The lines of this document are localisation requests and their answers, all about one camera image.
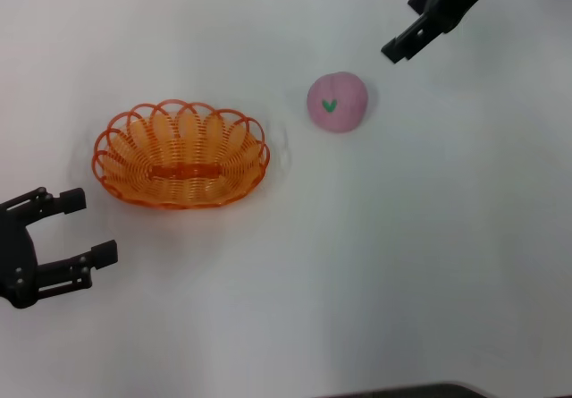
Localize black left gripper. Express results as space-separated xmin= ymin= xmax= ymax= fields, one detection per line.
xmin=0 ymin=186 xmax=120 ymax=310

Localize orange woven plastic basket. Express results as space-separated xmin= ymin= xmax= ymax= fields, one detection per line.
xmin=91 ymin=98 xmax=273 ymax=212

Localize pink peach with green mark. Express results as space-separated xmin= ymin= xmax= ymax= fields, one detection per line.
xmin=306 ymin=71 xmax=370 ymax=135

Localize dark robot chest edge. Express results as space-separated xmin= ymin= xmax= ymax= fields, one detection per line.
xmin=330 ymin=381 xmax=486 ymax=398

